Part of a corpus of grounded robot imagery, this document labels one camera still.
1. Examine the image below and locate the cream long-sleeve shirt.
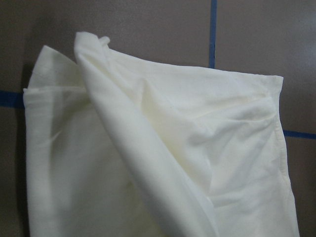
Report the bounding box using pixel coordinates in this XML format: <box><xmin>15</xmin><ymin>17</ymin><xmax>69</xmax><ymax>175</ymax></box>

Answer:
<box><xmin>23</xmin><ymin>32</ymin><xmax>299</xmax><ymax>237</ymax></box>

